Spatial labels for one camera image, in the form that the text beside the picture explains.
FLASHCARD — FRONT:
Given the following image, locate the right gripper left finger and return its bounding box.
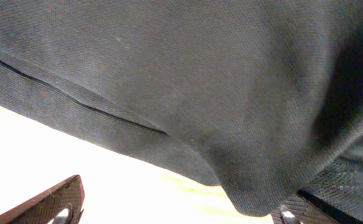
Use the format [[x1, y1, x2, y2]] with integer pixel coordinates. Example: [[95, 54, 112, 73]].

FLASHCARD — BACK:
[[0, 175, 85, 224]]

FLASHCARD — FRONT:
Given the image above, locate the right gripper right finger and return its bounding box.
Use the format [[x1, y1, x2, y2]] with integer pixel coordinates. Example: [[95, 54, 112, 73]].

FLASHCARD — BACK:
[[271, 194, 338, 224]]

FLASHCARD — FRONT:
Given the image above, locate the black t-shirt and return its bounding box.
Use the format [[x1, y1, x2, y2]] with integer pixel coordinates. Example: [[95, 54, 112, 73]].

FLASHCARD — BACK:
[[0, 0, 363, 222]]

